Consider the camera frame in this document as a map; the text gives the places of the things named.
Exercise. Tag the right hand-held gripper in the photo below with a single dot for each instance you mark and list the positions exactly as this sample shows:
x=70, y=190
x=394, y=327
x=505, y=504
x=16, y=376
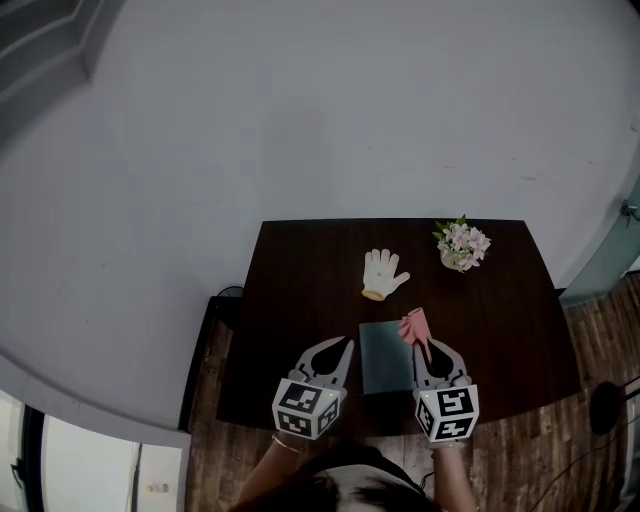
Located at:
x=447, y=412

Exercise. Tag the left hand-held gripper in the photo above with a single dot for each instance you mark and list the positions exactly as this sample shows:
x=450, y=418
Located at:
x=305, y=405

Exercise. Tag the pink cloth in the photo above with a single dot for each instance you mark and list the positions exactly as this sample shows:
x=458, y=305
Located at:
x=415, y=327

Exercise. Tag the grey-blue rectangular mat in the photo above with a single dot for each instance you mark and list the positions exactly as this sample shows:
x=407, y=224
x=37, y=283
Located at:
x=385, y=360

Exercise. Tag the person's right forearm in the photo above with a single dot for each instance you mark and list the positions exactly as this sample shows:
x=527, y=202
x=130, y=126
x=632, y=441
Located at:
x=452, y=480

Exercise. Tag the person's left forearm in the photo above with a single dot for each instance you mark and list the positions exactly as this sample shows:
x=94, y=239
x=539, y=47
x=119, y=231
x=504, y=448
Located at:
x=270, y=475

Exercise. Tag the person's black trousers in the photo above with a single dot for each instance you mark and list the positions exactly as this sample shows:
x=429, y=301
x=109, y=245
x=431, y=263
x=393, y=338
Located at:
x=350, y=452

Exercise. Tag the white work glove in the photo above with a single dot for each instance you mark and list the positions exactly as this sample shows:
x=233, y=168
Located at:
x=380, y=272

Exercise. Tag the person's white shirt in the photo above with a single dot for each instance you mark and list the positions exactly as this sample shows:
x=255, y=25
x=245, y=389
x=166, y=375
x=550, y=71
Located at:
x=360, y=477

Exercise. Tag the cream pot with pink flowers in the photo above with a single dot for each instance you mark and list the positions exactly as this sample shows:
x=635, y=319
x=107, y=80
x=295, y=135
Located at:
x=462, y=245

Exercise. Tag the frosted glass partition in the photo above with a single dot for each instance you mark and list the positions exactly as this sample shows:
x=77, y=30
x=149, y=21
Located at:
x=600, y=270

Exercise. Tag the metal glass clamp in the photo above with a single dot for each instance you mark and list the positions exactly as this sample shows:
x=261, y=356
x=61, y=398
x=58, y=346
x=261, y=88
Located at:
x=631, y=212

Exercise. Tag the small yellowish wall fitting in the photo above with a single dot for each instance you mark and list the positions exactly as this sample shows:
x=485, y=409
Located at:
x=157, y=487

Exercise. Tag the window with dark frame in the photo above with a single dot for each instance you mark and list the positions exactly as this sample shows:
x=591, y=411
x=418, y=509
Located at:
x=85, y=465

